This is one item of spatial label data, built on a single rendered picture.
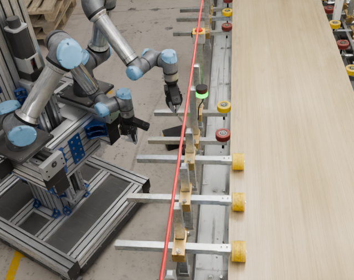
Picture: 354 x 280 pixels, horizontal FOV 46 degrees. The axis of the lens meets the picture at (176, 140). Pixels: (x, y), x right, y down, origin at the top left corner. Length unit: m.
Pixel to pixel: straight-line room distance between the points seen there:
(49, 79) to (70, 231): 1.23
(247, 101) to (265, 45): 0.67
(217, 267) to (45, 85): 1.13
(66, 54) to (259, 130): 1.06
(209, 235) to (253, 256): 0.45
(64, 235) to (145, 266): 0.56
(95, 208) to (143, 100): 1.53
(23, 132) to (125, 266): 1.26
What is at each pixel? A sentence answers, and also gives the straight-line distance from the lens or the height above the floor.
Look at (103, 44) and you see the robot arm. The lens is 2.36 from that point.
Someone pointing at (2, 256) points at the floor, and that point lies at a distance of 3.16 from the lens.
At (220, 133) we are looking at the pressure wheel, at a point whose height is 0.91.
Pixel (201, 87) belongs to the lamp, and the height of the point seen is 1.17.
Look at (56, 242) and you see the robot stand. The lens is 2.80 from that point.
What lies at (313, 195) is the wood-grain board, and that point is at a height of 0.90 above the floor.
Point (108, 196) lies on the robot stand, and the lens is 2.94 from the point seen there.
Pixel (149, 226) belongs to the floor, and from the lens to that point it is 2.98.
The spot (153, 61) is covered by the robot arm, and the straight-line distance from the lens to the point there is 2.10.
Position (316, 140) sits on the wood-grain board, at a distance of 2.24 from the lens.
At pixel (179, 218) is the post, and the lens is 1.60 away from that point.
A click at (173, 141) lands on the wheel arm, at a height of 0.85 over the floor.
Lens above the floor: 2.36
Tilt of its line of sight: 41 degrees down
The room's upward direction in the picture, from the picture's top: 6 degrees counter-clockwise
